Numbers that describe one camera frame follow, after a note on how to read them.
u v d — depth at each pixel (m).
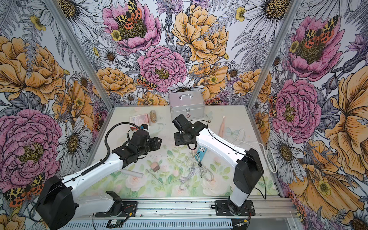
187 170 0.87
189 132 0.57
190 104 1.05
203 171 0.85
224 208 0.73
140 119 1.09
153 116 1.12
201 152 0.92
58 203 0.40
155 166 0.87
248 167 0.43
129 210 0.73
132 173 0.85
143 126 0.75
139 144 0.63
